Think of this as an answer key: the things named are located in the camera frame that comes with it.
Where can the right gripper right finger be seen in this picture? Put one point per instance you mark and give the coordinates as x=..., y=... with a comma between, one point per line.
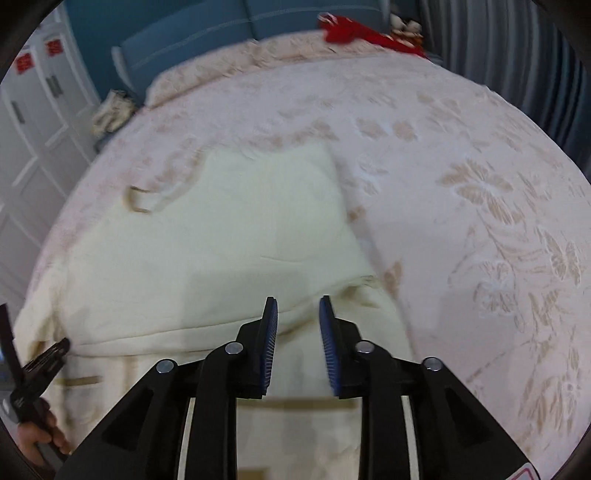
x=339, y=339

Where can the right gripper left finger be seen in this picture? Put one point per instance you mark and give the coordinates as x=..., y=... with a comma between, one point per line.
x=258, y=339

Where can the cream quilted jacket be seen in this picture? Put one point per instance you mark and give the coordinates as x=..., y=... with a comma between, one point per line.
x=175, y=274

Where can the pile of cream clothes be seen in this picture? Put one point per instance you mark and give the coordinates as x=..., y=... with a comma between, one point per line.
x=117, y=108

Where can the person's left hand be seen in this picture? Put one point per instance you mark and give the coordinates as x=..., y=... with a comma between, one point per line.
x=30, y=436

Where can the pink butterfly bedspread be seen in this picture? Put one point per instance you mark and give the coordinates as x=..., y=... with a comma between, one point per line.
x=476, y=223

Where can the white wardrobe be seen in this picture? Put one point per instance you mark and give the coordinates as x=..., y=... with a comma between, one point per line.
x=47, y=104

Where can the pink floral pillow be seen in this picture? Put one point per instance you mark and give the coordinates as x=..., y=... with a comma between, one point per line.
x=228, y=61

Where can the blue upholstered headboard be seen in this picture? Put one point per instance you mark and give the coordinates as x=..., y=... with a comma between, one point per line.
x=209, y=25

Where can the red plush toy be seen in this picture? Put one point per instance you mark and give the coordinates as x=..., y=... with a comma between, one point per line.
x=344, y=30

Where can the small dolls on nightstand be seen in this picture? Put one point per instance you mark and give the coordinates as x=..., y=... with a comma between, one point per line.
x=405, y=27

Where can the blue-grey curtain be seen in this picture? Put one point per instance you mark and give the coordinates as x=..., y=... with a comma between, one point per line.
x=514, y=49

